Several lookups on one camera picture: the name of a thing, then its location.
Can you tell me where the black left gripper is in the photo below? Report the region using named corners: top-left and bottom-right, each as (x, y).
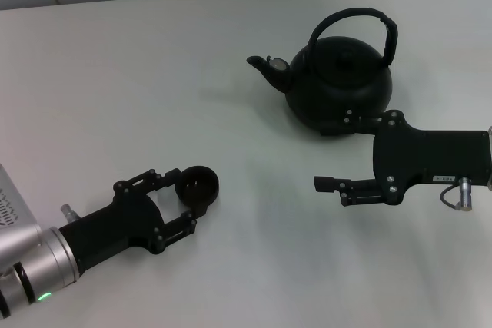
top-left (59, 167), bottom-right (208, 273)

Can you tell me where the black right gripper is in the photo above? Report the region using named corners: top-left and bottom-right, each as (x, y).
top-left (313, 108), bottom-right (492, 208)

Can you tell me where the small black teacup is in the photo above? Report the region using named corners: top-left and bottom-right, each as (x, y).
top-left (175, 165), bottom-right (220, 206)

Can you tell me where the black teapot with hoop handle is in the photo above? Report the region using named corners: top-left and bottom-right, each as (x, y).
top-left (246, 7), bottom-right (400, 133)

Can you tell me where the grey cable with silver connector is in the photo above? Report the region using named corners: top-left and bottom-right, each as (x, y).
top-left (60, 204), bottom-right (80, 225)
top-left (440, 176), bottom-right (476, 212)

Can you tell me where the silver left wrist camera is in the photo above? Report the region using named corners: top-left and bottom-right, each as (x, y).
top-left (0, 163), bottom-right (42, 271)

